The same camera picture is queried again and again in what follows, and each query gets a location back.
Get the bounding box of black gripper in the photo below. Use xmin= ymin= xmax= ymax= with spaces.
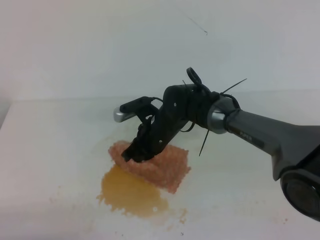
xmin=121 ymin=84 xmax=213 ymax=163

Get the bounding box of pink fuzzy rag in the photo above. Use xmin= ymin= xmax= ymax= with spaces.
xmin=108 ymin=140 xmax=191 ymax=194

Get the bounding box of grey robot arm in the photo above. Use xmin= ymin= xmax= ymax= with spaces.
xmin=114 ymin=83 xmax=320 ymax=221

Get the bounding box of brown coffee puddle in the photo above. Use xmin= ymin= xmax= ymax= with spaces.
xmin=96 ymin=165 xmax=169 ymax=218

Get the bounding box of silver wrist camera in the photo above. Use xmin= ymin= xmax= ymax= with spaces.
xmin=112 ymin=95 xmax=156 ymax=124

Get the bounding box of black cable with zip ties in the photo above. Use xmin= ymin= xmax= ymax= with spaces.
xmin=180 ymin=66 xmax=248 ymax=157

